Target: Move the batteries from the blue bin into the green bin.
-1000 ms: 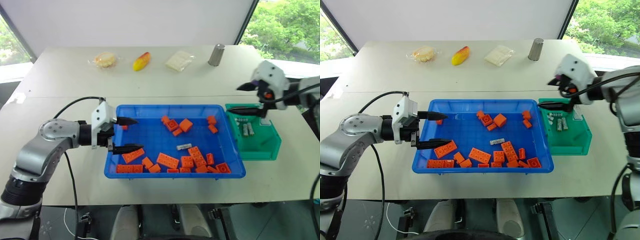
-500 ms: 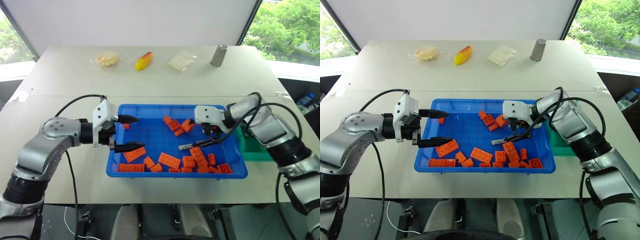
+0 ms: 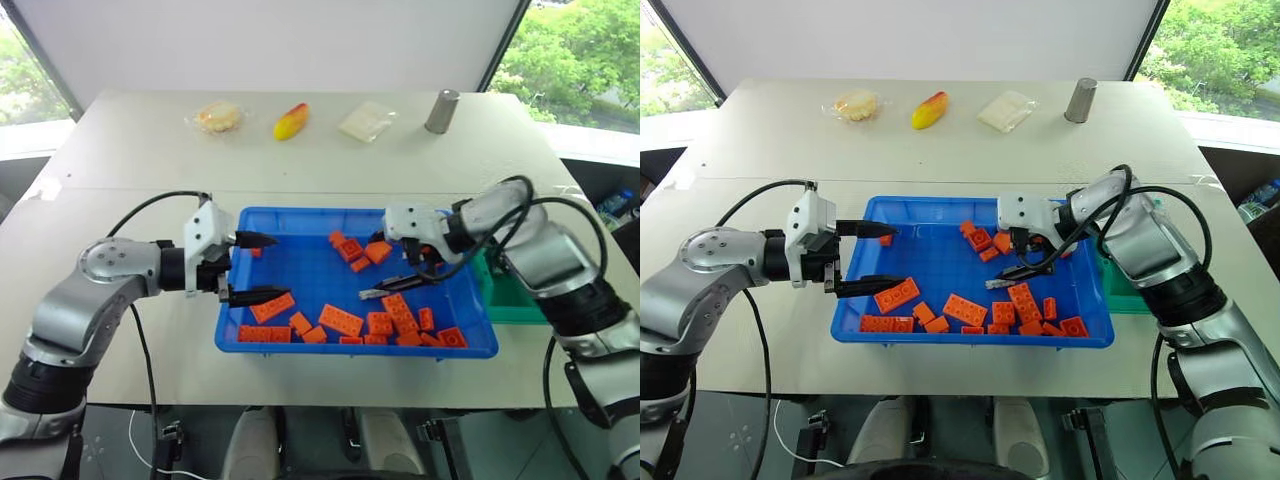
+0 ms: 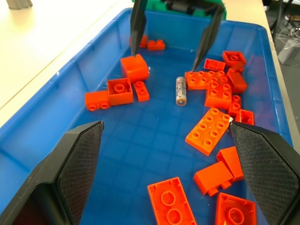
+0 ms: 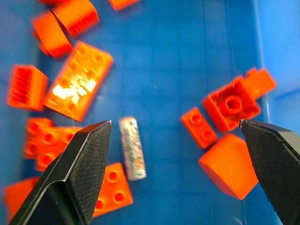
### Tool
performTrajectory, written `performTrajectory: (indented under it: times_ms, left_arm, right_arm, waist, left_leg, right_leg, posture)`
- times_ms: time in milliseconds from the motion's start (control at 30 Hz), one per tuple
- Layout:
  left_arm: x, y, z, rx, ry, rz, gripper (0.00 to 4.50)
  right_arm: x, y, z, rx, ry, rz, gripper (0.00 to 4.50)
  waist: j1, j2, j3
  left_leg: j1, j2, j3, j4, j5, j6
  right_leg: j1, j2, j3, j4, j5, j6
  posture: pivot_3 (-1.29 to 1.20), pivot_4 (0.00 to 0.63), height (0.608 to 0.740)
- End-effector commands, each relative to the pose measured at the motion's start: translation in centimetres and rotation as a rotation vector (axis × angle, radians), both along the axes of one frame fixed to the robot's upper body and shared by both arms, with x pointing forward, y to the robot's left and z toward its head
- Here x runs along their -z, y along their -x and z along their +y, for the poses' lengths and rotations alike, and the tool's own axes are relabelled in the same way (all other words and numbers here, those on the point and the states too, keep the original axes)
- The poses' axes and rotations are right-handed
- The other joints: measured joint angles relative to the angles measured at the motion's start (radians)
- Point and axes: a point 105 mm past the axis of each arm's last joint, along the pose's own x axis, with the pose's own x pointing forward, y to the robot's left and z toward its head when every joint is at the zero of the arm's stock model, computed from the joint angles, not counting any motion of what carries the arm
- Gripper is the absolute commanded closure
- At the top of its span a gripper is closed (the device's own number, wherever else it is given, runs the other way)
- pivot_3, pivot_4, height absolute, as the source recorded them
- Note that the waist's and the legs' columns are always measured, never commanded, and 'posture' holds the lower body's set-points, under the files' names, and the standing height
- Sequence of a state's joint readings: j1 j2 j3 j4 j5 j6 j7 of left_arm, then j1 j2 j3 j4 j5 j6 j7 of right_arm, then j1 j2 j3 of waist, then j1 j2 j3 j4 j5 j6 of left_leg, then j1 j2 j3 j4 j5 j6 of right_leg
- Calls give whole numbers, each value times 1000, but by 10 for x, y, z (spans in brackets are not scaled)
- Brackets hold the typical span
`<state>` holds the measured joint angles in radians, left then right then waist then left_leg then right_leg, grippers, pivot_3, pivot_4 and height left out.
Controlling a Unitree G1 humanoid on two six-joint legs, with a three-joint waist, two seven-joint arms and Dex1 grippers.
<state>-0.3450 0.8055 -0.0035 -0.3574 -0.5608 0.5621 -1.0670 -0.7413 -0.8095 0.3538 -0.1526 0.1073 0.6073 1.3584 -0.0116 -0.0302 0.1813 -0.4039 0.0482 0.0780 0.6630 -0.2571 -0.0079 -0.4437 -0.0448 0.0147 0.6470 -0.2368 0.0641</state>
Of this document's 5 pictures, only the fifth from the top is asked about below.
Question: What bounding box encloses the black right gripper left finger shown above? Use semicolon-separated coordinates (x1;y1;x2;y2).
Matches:
8;120;113;225

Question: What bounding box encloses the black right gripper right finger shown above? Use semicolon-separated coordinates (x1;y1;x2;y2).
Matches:
239;119;300;225

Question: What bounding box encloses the blue plastic bin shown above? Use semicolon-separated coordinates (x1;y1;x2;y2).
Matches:
0;0;300;225

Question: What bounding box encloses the orange four-stud square brick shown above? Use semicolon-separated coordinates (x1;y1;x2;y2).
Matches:
92;162;134;218

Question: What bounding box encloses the orange smooth curved brick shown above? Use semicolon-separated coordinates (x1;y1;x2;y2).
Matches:
198;133;259;201

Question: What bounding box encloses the silver AA battery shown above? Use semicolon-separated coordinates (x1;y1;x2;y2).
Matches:
119;115;148;181

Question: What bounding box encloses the orange studded stepped brick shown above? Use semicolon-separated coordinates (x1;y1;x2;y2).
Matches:
22;117;83;172

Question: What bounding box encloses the orange hollow square brick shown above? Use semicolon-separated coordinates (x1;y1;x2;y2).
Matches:
202;67;278;133

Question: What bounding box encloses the orange plain wedge brick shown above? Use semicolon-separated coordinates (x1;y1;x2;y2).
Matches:
2;176;41;224

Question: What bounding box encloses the small orange two-stud brick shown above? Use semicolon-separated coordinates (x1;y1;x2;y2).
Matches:
180;106;218;150

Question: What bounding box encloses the large orange eight-stud brick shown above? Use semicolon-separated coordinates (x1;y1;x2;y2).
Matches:
44;40;114;123

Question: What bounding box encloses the orange ribbed underside brick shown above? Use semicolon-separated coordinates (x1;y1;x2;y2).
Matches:
6;64;49;112

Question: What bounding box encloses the orange rounded arch brick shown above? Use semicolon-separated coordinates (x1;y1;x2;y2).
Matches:
30;9;74;59

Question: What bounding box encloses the orange ribbed sloped brick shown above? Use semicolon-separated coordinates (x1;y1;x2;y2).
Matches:
51;0;100;38

